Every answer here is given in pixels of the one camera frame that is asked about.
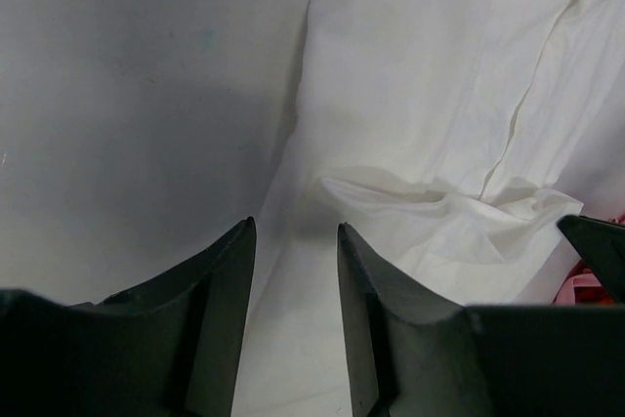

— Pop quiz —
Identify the pink t shirt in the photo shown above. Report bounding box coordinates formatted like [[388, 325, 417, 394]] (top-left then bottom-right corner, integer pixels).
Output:
[[554, 215, 624, 306]]

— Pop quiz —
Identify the white t shirt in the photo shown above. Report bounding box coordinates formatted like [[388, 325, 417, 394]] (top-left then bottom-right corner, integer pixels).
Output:
[[233, 0, 624, 416]]

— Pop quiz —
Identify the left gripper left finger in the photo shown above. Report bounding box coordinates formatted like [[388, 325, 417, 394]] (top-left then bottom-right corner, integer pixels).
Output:
[[1, 218, 257, 416]]

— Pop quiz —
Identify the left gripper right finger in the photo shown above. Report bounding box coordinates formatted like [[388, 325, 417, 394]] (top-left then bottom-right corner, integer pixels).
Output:
[[337, 224, 624, 416]]

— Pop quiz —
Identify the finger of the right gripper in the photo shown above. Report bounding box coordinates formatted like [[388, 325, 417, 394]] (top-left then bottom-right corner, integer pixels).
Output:
[[557, 215, 624, 303]]

